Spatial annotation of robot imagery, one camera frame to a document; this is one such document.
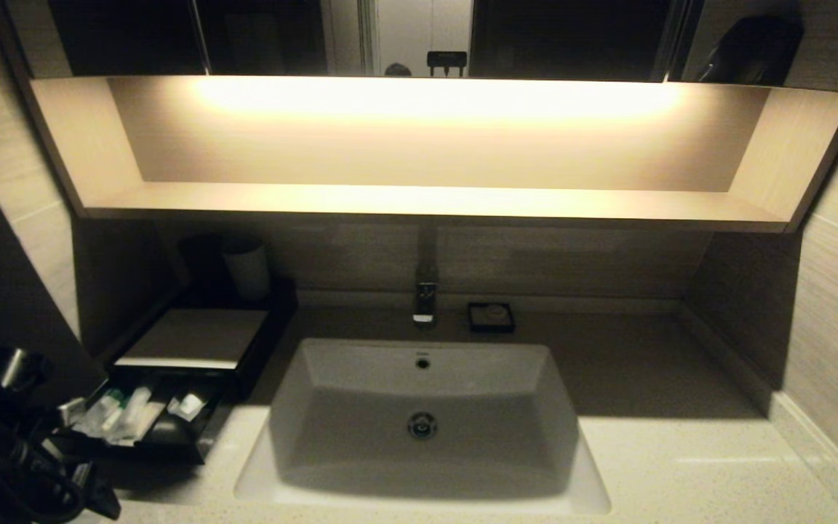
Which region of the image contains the white ceramic sink basin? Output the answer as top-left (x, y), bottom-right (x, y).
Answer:
top-left (236, 338), bottom-right (611, 515)

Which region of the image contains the black soap dish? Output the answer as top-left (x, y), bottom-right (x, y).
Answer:
top-left (467, 302), bottom-right (516, 335)

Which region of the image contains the wooden wall niche shelf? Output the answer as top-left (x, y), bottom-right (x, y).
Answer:
top-left (30, 75), bottom-right (838, 234)

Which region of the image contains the black cup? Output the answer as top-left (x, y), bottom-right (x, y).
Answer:
top-left (177, 233), bottom-right (231, 292)

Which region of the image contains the chrome faucet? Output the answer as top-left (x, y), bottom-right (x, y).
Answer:
top-left (412, 226), bottom-right (440, 325)

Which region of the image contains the white cup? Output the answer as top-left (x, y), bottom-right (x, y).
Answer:
top-left (221, 239), bottom-right (272, 303)

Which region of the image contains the mirror cabinet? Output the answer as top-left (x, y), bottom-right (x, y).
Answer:
top-left (0, 0), bottom-right (838, 92)

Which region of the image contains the cotton swab pad packet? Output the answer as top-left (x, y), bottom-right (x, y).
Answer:
top-left (168, 393), bottom-right (205, 423)

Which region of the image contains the clear toothbrush packet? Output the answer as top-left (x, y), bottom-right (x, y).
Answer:
top-left (106, 386), bottom-right (166, 447)

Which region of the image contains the black looped cable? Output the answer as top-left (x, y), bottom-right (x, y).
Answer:
top-left (0, 451), bottom-right (89, 524)

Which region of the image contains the chrome sink drain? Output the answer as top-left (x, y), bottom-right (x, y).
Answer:
top-left (407, 412), bottom-right (439, 440)

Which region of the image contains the white green toiletry packet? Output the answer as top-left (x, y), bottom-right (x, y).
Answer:
top-left (72, 389), bottom-right (129, 439)

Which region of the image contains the small black bracket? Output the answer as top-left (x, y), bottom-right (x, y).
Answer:
top-left (427, 51), bottom-right (468, 78)

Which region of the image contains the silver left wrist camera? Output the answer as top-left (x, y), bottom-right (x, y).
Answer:
top-left (57, 397), bottom-right (87, 427)

